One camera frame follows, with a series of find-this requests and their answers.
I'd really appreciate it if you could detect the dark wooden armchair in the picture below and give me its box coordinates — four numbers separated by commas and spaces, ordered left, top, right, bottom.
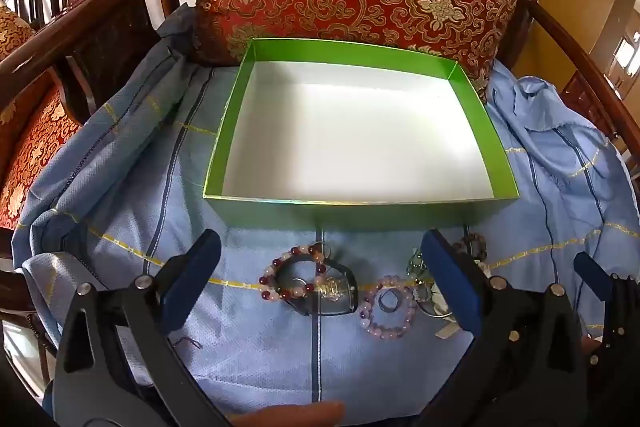
0, 0, 640, 388

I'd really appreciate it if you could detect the red and pink bead bracelet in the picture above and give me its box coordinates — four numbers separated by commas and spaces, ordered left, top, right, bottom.
257, 243, 328, 303

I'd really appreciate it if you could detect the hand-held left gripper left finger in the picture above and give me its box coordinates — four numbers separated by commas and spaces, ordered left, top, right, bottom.
50, 229, 236, 427

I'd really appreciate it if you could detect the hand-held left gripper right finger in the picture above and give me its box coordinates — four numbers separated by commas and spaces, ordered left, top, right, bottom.
420, 229, 591, 427

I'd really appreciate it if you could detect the green cardboard box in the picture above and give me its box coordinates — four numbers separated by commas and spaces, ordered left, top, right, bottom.
202, 38, 521, 230

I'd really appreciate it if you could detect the brown bead bracelet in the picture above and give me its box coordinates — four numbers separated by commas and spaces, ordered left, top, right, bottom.
452, 232, 488, 258

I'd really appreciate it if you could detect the black ring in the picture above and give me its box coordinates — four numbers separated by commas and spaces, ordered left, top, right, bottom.
377, 289, 401, 313

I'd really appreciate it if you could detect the person's left hand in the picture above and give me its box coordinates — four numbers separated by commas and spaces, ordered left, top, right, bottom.
227, 401, 347, 427

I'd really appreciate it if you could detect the black wristband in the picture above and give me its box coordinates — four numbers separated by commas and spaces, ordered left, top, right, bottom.
277, 257, 360, 319

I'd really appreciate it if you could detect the red gold patterned seat cushion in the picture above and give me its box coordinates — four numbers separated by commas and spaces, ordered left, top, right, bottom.
0, 2, 83, 230

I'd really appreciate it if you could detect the silver bangle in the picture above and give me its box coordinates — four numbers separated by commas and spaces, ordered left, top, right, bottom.
415, 282, 456, 320

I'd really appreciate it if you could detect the green jade pendant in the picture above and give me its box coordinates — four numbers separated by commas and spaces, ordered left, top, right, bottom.
405, 247, 433, 283

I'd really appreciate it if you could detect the light blue striped cloth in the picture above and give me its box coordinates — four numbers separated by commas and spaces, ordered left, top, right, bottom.
12, 7, 640, 427

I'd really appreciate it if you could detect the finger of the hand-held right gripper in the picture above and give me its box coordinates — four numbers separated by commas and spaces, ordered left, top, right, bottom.
574, 252, 640, 308

